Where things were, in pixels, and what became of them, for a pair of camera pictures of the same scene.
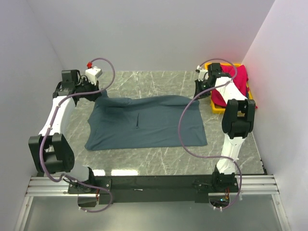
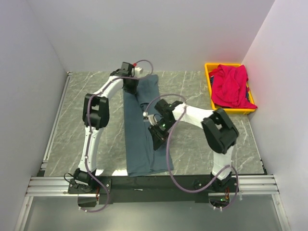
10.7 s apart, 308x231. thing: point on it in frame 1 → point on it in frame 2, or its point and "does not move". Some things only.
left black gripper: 94,88 → 134,89
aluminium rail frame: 57,186 does not move
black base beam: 195,188 does not move
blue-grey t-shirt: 145,121 → 142,159
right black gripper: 198,86 → 159,137
